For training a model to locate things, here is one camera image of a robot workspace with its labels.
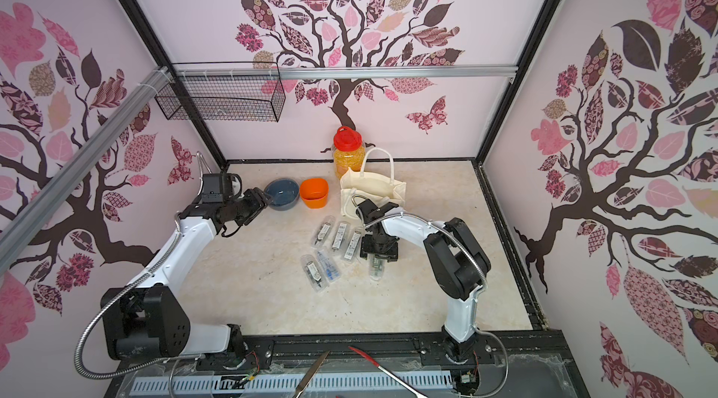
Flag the clear compass case green parts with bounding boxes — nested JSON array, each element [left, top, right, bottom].
[[368, 258, 385, 281]]

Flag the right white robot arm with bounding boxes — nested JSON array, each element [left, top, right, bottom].
[[355, 196, 491, 364]]

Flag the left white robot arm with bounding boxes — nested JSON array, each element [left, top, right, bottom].
[[101, 172, 272, 361]]

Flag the clear compass case white label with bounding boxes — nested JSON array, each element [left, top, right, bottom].
[[341, 229, 364, 263]]

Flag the clear compass case barcode label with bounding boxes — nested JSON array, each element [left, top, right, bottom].
[[331, 220, 351, 253]]

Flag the clear compass case blue compass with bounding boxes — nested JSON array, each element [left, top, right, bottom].
[[316, 249, 341, 282]]

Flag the clear compass case upper left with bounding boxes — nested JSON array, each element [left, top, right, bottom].
[[312, 216, 335, 249]]

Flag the clear compass case lower left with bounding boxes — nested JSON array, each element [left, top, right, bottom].
[[300, 254, 327, 291]]

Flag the right flexible metal conduit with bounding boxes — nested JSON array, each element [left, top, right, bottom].
[[370, 207, 491, 300]]

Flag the blue-grey ceramic bowl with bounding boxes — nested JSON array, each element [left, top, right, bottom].
[[264, 178, 299, 211]]

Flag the orange plastic cup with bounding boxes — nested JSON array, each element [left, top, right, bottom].
[[299, 178, 329, 209]]

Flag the red-lidded jar of corn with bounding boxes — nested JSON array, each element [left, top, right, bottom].
[[333, 126, 366, 179]]

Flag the grey metal rod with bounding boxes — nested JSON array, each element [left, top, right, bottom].
[[292, 351, 331, 398]]

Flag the red-tipped metal rod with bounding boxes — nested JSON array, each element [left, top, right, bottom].
[[348, 346, 428, 398]]

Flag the black wire basket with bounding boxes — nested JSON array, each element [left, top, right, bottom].
[[154, 62, 286, 123]]

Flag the horizontal aluminium rail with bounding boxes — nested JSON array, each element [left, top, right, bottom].
[[176, 65, 518, 80]]

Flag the white slotted cable duct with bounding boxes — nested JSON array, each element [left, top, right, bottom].
[[125, 371, 454, 397]]

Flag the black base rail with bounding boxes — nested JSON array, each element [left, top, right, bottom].
[[105, 331, 589, 397]]

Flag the diagonal aluminium rail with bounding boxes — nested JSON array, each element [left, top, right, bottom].
[[1, 67, 171, 272]]

